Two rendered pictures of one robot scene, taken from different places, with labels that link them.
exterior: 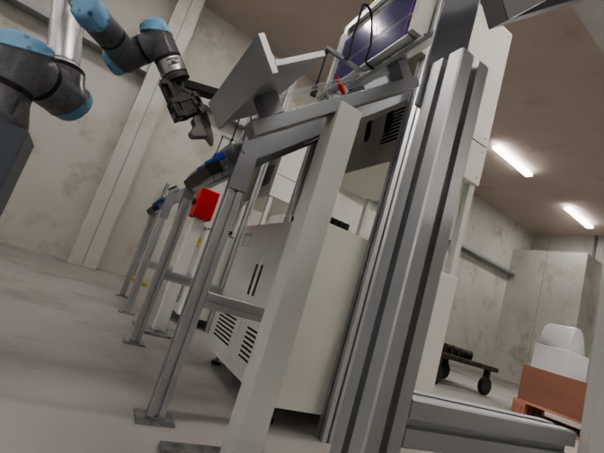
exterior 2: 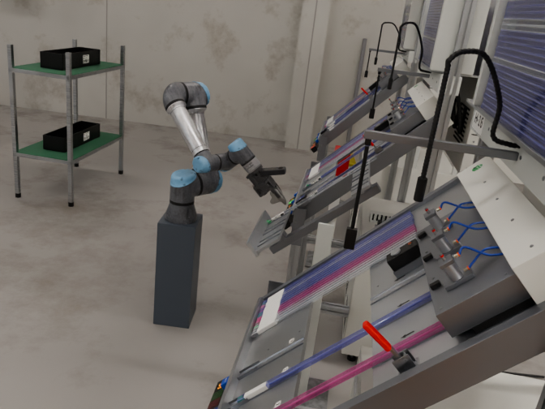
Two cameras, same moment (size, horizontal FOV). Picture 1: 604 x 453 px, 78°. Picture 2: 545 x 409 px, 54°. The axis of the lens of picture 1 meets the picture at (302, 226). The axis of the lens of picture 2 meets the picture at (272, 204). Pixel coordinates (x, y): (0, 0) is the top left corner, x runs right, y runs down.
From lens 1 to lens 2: 1.71 m
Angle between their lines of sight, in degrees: 44
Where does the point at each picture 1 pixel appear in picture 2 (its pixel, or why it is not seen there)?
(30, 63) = (186, 191)
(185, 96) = (261, 184)
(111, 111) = not seen: outside the picture
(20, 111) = (190, 213)
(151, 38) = (234, 156)
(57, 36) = not seen: hidden behind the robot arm
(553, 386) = not seen: outside the picture
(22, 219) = (242, 111)
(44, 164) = (246, 53)
